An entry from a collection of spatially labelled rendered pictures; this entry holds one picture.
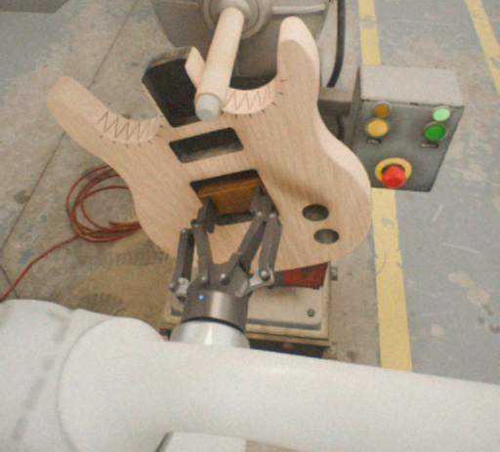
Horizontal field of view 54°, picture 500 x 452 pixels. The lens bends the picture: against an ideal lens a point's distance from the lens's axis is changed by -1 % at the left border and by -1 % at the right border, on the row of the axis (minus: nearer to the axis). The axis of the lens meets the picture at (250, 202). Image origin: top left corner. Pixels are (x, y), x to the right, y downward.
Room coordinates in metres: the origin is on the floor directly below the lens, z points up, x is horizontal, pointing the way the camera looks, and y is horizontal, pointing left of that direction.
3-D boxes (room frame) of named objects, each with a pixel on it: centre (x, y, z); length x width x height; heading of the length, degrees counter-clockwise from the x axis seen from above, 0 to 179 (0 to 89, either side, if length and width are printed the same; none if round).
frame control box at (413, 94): (0.71, -0.23, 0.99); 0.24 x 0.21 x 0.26; 174
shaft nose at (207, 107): (0.41, 0.05, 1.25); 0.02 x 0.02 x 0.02; 84
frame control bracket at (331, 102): (0.72, -0.17, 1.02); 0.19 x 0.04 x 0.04; 84
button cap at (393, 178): (0.58, -0.24, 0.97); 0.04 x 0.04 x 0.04; 84
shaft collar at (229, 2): (0.61, 0.02, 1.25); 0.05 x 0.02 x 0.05; 84
